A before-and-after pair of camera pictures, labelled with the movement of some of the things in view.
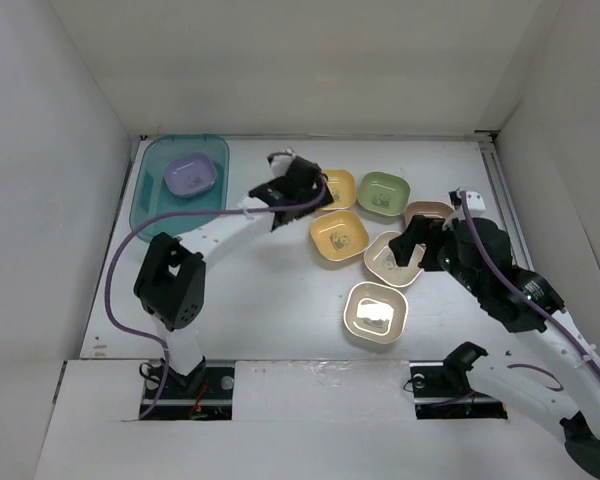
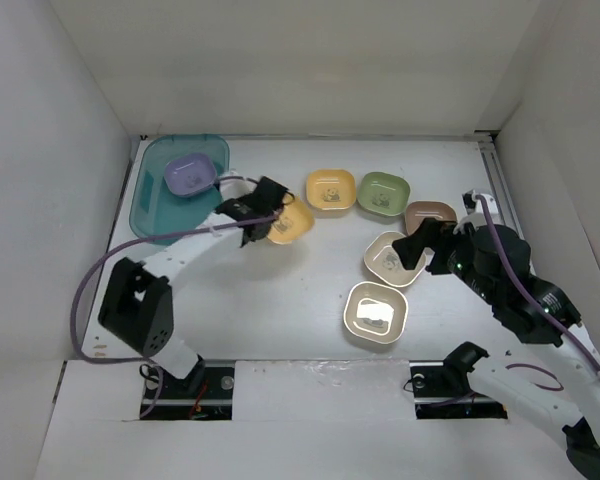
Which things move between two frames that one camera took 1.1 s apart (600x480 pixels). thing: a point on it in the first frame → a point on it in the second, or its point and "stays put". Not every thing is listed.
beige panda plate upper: (382, 260) stays put
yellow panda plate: (337, 234) → (294, 223)
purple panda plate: (190, 175) stays put
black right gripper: (422, 229) stays put
